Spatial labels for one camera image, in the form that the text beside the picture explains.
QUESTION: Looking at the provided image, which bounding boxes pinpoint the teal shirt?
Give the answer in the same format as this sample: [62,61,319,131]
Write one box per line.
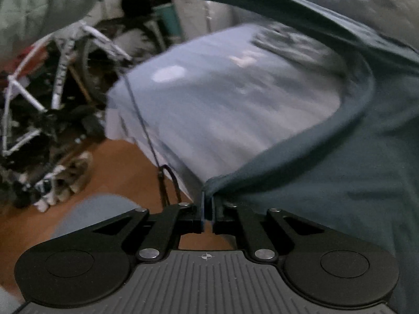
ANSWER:
[0,0,419,301]

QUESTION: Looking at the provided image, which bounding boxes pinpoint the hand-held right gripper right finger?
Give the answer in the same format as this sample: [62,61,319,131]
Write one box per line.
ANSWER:
[211,195,328,263]

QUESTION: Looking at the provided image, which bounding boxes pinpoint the thin black cable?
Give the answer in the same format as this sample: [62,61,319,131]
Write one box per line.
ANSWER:
[123,72,184,207]

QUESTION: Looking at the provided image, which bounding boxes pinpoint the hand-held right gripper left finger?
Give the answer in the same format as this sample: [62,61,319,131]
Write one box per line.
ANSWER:
[90,191,209,263]

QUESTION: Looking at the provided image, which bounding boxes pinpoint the white bicycle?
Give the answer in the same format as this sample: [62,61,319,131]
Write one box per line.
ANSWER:
[0,20,135,203]

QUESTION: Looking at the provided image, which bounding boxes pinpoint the pale shoes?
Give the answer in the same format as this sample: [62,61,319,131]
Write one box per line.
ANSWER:
[34,152,94,211]

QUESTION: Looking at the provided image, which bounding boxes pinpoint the teal container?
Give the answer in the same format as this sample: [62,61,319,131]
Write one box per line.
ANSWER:
[154,3,181,36]

